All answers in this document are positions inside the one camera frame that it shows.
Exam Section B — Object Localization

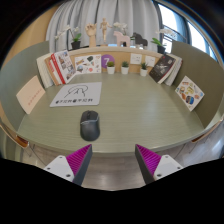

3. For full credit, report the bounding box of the dark grey computer mouse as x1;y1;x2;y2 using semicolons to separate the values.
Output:
79;110;101;142

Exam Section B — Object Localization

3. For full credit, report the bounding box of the light wooden ledge shelf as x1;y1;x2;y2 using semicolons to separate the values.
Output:
68;45;164;75

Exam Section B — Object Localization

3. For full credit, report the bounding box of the black wooden horse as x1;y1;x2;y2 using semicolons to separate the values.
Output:
130;32;149;48

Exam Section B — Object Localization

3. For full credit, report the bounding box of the white sticker sheet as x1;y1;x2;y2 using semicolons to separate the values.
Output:
74;54;102;75

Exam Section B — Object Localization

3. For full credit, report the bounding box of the white orchid in black pot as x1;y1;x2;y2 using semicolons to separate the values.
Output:
54;24;83;51
150;28;176;55

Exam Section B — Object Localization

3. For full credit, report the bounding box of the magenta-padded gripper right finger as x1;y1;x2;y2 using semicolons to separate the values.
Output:
134;143;184;185

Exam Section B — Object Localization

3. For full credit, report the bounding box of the colourful sticker card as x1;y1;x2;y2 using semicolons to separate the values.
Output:
174;75;205;112

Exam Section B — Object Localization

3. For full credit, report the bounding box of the grey-white curtain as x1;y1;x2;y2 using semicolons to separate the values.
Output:
45;0;161;53

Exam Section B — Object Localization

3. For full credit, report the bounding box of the small white card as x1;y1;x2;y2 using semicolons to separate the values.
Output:
144;55;157;68
129;53;143;65

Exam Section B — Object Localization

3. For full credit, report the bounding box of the thick white book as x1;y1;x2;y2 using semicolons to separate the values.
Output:
35;53;54;89

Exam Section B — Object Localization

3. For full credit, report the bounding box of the black-covered book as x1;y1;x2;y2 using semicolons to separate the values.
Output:
148;53;177;84

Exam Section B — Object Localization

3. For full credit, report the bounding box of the grey-green desk partition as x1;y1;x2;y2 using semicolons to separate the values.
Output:
0;39;224;134

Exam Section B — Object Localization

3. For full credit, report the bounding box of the wooden artist mannequin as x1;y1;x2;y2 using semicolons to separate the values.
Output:
98;17;113;46

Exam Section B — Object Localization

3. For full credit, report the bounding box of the white printed mouse pad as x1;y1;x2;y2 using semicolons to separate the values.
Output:
49;81;103;108

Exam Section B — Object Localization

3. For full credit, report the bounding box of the brown-covered book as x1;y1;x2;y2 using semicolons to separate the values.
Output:
44;54;63;87

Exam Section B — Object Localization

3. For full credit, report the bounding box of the purple round number sign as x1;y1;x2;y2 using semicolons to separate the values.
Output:
100;54;116;70

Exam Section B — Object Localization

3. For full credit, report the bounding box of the white orchid behind horses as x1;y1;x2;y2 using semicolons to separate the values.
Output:
112;21;130;35

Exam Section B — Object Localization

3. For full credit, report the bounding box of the red-white photo-cover book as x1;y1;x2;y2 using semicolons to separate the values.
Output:
50;49;77;85

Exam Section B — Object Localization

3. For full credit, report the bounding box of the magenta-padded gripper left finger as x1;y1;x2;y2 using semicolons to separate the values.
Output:
43;143;93;187

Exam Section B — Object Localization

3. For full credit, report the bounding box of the pink wooden horse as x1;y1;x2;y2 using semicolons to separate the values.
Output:
112;30;132;48

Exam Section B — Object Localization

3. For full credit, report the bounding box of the wooden hand model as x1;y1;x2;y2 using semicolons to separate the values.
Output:
84;22;98;48

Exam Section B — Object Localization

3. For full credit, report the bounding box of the window with dark frame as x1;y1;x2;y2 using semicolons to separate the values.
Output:
154;3;218;61

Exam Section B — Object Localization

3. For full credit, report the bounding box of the small plant in white pot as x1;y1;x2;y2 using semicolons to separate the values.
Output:
120;60;130;75
106;60;116;75
139;61;149;77

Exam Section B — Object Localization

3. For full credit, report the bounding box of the peach-coloured book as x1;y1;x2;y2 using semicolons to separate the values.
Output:
15;75;46;115

